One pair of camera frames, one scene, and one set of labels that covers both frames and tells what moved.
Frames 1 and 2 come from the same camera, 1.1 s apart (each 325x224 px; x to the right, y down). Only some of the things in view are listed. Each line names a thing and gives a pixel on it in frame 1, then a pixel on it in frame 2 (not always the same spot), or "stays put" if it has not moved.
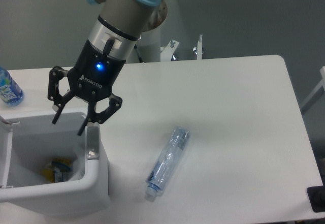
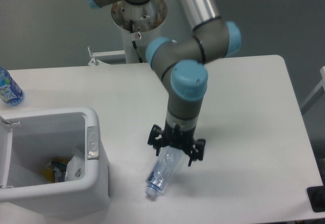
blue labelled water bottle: x=10 y=94 stays put
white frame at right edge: x=318 y=91 stays put
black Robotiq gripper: x=92 y=78 -> x=176 y=137
